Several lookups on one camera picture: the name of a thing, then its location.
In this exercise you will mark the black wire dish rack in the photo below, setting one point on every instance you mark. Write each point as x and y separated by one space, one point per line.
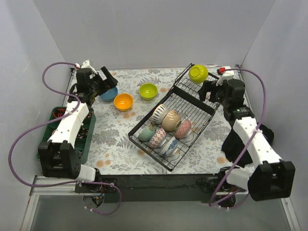
182 97

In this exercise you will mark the mint green flower bowl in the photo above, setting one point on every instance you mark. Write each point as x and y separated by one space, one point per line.
147 133

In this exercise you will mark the blue floral white bowl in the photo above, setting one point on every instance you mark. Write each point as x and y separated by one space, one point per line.
170 148

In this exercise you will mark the black cloth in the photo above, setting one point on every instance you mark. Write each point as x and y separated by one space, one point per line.
233 146

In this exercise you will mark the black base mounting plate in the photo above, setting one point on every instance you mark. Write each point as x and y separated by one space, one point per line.
163 188

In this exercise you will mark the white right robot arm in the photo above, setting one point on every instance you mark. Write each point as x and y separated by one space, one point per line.
260 149

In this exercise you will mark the brown rubber bands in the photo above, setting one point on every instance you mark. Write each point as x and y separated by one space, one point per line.
82 133

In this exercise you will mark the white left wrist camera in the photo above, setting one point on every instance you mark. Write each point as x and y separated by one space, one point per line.
85 64

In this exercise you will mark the aluminium frame rail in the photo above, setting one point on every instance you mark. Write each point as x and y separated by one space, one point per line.
221 197

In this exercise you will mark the beige ceramic bowl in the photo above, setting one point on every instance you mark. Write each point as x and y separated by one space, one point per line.
172 121

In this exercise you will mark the lime green bowl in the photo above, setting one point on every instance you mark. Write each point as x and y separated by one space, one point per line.
148 91
198 74

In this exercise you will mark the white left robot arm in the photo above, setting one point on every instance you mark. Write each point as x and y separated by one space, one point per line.
57 155

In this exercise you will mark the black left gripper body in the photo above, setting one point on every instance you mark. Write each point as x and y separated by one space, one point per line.
103 80

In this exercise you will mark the pink patterned bowl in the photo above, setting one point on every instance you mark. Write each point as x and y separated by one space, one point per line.
184 130

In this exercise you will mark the blue ceramic bowl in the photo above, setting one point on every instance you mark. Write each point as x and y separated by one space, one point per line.
109 95

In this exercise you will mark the blue striped white bowl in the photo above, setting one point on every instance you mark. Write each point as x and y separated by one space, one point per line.
159 114

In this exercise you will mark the orange rubber bands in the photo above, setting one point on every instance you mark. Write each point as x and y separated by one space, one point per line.
58 112

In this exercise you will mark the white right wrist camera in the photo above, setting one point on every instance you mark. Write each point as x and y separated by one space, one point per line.
224 75

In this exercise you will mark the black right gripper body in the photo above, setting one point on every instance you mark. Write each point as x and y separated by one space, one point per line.
209 87

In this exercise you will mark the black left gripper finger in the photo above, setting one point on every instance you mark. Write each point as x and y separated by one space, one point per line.
107 77
105 85

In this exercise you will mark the red diamond pattern bowl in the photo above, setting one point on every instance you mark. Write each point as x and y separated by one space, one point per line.
158 140

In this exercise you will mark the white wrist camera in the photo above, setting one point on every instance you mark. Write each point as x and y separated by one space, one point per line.
224 75
85 64

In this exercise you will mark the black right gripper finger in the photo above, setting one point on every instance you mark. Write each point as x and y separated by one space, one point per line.
203 90
213 83

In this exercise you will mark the orange plastic bowl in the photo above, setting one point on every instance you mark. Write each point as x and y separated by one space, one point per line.
123 102

